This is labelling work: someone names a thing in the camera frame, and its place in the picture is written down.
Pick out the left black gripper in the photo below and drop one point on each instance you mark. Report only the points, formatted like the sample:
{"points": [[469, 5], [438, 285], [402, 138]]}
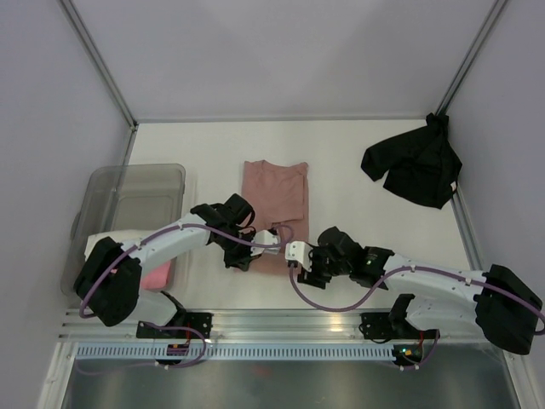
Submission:
{"points": [[241, 262]]}

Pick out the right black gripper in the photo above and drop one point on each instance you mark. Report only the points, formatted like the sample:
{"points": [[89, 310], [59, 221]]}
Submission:
{"points": [[312, 278]]}

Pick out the dusty pink t-shirt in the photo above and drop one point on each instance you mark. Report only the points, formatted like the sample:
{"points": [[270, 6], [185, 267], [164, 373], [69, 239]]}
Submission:
{"points": [[278, 195]]}

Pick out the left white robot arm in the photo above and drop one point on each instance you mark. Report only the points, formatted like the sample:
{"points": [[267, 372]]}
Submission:
{"points": [[109, 284]]}

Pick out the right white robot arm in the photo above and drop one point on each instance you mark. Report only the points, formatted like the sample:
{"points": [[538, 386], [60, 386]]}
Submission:
{"points": [[495, 305]]}

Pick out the rolled bright pink t-shirt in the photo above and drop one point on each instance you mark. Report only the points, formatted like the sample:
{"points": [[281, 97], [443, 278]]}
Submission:
{"points": [[158, 278]]}

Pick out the rolled white t-shirt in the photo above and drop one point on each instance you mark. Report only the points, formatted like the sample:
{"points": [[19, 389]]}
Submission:
{"points": [[118, 236]]}

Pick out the clear plastic bin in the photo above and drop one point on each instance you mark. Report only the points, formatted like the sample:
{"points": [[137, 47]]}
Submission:
{"points": [[127, 197]]}

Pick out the black t-shirt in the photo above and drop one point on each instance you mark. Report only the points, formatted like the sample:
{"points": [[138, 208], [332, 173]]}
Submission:
{"points": [[418, 165]]}

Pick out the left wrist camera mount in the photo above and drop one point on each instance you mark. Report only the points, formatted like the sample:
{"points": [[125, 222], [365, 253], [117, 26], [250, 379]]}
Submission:
{"points": [[266, 242]]}

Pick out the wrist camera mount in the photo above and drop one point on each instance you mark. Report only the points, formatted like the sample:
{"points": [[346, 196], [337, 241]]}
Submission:
{"points": [[298, 253], [266, 242]]}

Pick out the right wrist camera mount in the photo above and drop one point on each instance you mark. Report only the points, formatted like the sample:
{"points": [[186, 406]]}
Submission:
{"points": [[298, 253]]}

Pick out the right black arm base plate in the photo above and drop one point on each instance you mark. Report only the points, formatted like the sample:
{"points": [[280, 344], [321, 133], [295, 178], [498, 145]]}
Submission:
{"points": [[378, 327]]}

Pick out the white slotted cable duct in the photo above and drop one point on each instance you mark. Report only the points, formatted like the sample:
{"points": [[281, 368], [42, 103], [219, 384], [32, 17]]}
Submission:
{"points": [[252, 351]]}

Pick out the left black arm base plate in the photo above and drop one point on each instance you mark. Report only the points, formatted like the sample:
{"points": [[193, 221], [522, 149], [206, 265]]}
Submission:
{"points": [[199, 321]]}

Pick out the aluminium frame rail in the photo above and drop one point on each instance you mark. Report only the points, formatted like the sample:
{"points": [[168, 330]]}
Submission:
{"points": [[235, 326]]}

